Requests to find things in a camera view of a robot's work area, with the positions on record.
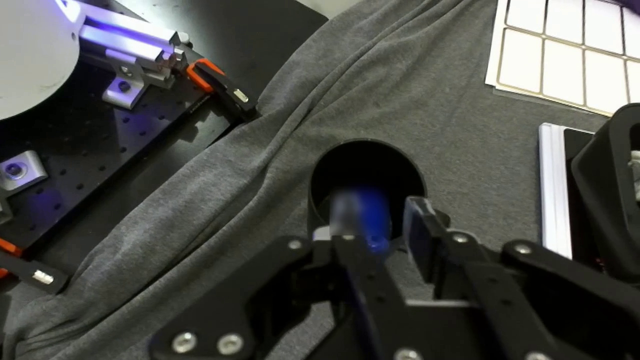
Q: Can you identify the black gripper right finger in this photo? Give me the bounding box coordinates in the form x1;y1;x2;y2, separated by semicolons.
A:
401;195;640;360

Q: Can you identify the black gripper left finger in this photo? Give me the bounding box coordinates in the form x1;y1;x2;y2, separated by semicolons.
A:
147;192;427;360

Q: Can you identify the black mug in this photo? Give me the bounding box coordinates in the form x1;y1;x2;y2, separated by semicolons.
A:
306;138;427;242

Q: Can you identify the orange black clamp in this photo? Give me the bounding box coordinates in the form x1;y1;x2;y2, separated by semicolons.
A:
182;55;257;117
0;236;71;295

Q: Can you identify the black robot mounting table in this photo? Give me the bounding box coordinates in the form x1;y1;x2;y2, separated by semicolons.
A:
0;0;328;301

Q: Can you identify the silver metal bracket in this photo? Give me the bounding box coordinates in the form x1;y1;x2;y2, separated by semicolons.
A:
0;148;49;195
100;70;150;111

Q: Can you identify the silver aluminium rail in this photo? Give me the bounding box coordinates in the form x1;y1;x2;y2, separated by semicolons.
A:
61;0;192;76

